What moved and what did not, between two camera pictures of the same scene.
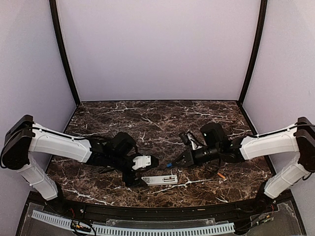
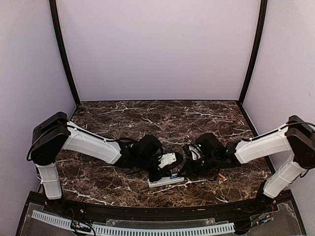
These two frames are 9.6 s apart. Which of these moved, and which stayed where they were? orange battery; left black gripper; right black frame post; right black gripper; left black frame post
Moved: left black gripper; right black gripper
Stayed: orange battery; right black frame post; left black frame post
